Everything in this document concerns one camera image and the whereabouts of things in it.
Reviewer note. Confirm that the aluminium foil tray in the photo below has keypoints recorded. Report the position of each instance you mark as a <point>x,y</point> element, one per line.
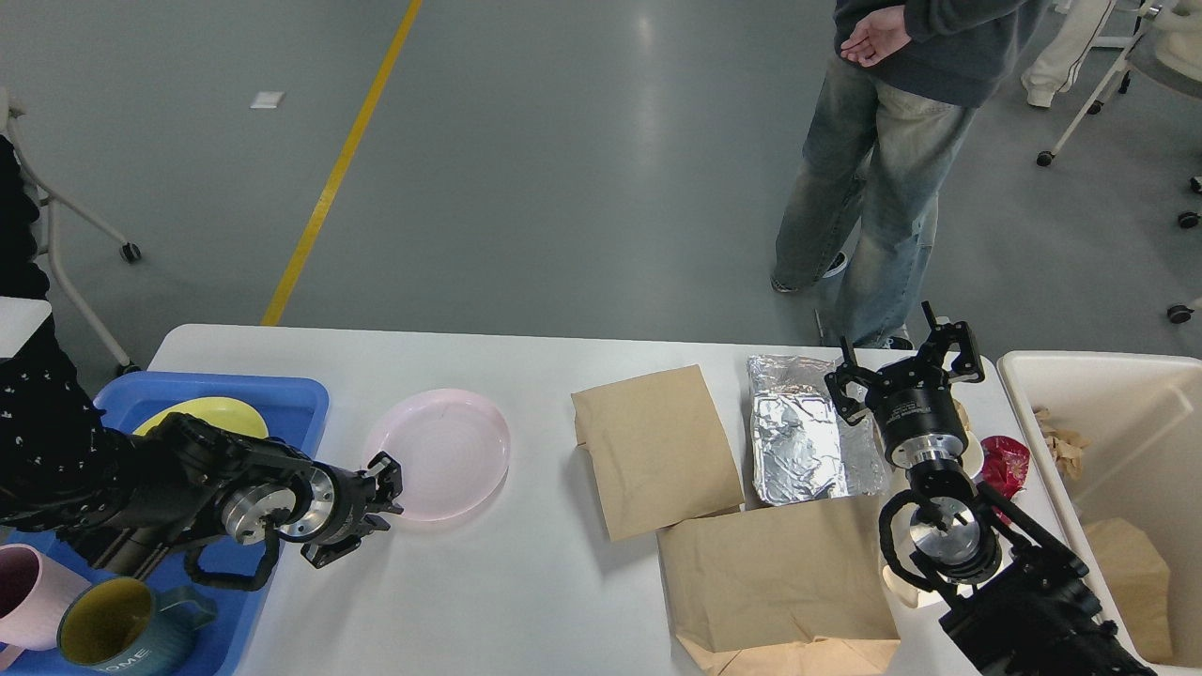
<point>801,448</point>

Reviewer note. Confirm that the brown bag in bin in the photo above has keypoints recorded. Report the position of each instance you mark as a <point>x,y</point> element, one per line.
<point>1138,579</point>

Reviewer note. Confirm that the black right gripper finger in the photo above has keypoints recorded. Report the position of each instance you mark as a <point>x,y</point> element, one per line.
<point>948,355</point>
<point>849,372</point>

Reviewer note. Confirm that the crumpled paper scraps in bin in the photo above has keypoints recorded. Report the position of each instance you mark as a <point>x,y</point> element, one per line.
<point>1066,446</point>

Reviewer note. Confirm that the white plastic bin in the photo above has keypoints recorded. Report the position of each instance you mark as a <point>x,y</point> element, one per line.
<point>1142,413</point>

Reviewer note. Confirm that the white side table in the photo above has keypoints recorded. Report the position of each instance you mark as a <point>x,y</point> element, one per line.
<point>22,324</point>

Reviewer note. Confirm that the small brown paper bag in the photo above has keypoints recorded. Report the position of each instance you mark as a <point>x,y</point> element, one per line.
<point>659,452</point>

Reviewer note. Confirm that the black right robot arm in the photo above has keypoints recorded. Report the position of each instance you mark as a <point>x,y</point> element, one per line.
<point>1018,603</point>

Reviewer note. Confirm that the person in blue jeans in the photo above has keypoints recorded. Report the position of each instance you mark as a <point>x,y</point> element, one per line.
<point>903,84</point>

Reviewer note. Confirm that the blue plastic tray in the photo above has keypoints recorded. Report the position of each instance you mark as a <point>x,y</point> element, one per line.
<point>294,410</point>

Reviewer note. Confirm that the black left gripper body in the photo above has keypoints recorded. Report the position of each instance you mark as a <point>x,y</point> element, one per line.
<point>336,512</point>

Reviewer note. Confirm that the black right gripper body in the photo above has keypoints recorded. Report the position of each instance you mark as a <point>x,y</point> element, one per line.
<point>911,403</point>

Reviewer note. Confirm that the white wheeled chair right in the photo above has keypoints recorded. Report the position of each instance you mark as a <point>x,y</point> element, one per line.
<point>1164,49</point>

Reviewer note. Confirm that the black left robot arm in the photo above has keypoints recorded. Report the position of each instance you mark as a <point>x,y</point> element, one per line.
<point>226,501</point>

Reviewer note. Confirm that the red crumpled wrapper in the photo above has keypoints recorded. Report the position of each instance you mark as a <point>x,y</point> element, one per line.
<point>1005,464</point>

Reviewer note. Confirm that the pink ribbed mug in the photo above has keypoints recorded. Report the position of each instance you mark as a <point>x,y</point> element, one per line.
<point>35,594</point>

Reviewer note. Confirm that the pink plate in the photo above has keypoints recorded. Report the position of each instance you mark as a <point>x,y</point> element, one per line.
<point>453,447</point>

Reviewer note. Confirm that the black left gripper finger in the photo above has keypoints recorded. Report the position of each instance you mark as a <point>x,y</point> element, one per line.
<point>320,555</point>
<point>384,474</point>

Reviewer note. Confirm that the person in white striped pants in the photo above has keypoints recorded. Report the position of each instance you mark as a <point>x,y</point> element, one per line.
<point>1056,68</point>

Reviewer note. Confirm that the dark teal mug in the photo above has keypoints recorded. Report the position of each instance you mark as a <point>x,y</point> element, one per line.
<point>124,627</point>

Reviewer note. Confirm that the yellow plate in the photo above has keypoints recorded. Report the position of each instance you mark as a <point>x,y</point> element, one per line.
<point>223,412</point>

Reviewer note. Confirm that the large brown paper bag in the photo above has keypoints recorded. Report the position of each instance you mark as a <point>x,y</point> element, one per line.
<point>788,590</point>

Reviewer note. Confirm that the white paper on floor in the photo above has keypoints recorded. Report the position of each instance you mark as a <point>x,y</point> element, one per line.
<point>267,100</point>

